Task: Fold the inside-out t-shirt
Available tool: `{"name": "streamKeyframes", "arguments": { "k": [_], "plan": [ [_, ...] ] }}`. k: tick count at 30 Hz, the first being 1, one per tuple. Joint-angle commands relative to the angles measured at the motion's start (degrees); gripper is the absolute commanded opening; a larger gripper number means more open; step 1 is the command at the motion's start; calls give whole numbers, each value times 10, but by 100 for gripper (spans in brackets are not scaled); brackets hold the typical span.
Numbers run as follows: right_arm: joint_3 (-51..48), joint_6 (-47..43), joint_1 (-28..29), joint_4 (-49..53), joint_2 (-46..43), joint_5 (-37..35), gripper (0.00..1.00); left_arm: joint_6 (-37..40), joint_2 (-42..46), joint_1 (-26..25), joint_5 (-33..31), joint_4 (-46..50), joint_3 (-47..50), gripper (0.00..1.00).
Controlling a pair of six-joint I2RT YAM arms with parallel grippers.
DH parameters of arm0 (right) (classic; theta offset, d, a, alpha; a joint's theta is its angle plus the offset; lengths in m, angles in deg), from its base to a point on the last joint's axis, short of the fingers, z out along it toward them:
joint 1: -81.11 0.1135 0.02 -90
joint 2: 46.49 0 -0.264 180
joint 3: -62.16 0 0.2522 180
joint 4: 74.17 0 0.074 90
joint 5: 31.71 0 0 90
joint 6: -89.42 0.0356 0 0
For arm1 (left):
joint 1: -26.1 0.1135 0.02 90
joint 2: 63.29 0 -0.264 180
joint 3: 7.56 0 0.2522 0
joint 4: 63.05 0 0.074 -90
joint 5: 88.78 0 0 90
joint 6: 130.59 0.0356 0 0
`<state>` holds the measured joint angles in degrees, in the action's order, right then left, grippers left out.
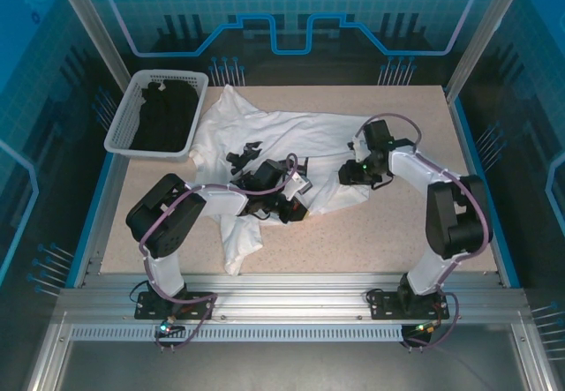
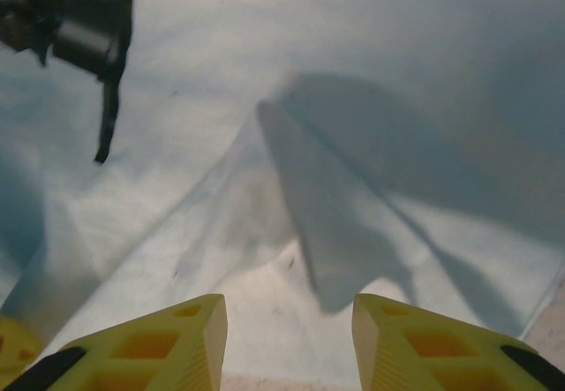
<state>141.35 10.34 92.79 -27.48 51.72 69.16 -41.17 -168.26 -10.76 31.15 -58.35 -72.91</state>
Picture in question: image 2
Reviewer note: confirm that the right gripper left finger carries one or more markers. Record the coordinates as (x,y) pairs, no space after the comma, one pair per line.
(145,355)

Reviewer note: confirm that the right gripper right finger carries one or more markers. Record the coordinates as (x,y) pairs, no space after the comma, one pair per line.
(432,355)

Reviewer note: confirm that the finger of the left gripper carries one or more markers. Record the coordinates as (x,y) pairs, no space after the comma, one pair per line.
(17,342)

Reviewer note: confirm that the white t-shirt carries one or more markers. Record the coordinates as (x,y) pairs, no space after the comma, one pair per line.
(282,100)

